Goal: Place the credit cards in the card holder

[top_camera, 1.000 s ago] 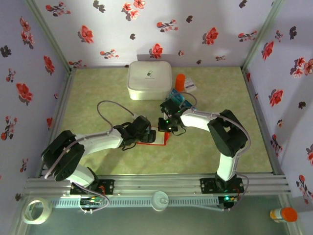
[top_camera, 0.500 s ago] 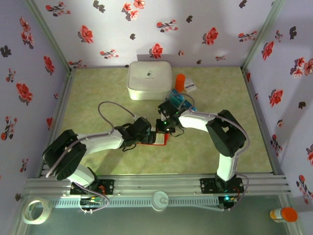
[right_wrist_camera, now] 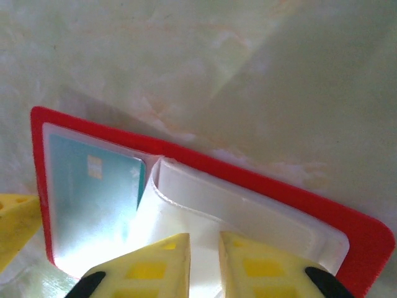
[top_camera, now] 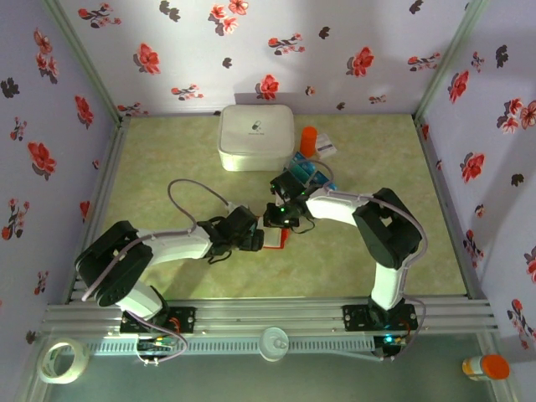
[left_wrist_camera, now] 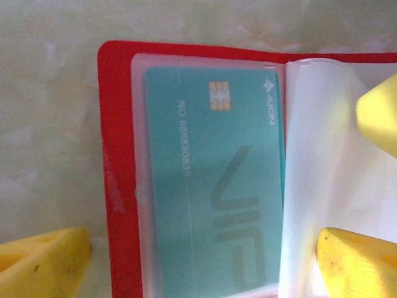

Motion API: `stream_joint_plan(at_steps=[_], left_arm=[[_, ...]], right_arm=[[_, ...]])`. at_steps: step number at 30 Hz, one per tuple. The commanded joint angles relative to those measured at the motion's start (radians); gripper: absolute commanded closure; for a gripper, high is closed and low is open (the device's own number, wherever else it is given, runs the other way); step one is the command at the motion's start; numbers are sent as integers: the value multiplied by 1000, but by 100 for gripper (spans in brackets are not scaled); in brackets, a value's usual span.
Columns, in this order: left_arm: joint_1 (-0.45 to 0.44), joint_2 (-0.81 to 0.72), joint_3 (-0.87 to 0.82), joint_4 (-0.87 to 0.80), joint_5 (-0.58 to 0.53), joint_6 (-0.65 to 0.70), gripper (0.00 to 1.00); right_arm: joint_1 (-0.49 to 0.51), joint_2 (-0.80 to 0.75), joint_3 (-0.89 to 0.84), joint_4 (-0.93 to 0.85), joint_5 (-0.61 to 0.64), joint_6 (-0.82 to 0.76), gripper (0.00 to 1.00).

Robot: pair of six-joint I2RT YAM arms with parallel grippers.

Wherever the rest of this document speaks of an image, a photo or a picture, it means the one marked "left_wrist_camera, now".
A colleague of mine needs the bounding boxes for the red card holder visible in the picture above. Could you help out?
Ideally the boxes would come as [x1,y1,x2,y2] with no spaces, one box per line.
[96,39,397,298]

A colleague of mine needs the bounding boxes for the green VIP card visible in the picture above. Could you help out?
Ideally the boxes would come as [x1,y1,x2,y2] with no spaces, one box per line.
[143,66,285,294]

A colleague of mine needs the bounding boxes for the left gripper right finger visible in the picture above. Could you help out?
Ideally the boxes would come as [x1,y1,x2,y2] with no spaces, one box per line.
[315,227,397,298]

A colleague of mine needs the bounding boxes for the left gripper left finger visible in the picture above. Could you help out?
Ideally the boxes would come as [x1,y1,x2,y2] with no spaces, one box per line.
[0,227,93,298]

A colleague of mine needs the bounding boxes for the blue VIP card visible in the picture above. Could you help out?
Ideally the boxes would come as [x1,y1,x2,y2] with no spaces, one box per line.
[274,71,287,199]

